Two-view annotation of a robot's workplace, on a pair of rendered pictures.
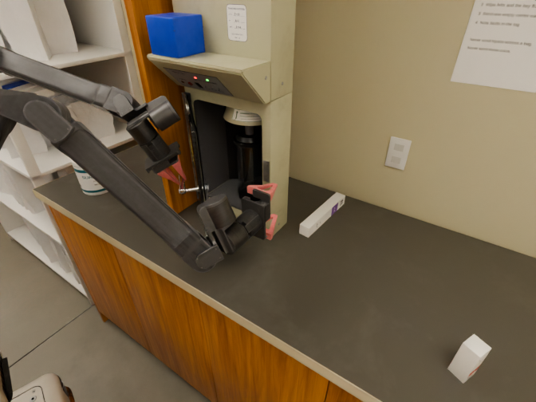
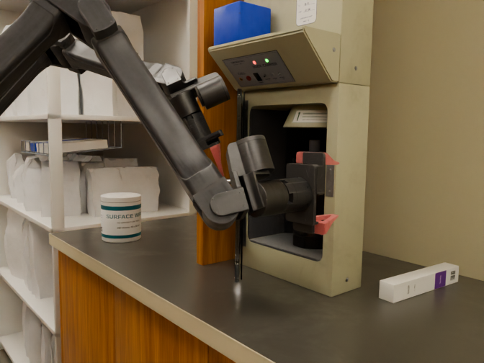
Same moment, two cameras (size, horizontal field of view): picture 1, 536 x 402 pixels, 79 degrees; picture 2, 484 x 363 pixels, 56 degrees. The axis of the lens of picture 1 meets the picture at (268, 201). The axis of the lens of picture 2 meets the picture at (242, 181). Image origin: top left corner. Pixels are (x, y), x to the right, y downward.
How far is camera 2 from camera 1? 0.41 m
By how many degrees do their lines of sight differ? 32
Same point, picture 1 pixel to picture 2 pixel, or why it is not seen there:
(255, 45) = (325, 22)
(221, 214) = (254, 152)
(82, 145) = (119, 47)
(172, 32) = (238, 14)
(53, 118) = (101, 10)
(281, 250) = (346, 309)
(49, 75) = not seen: hidden behind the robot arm
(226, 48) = not seen: hidden behind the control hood
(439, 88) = not seen: outside the picture
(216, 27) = (284, 18)
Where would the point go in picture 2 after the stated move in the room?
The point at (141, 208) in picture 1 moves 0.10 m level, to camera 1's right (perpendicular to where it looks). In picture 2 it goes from (160, 124) to (220, 124)
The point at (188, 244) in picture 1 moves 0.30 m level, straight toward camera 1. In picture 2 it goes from (205, 178) to (189, 214)
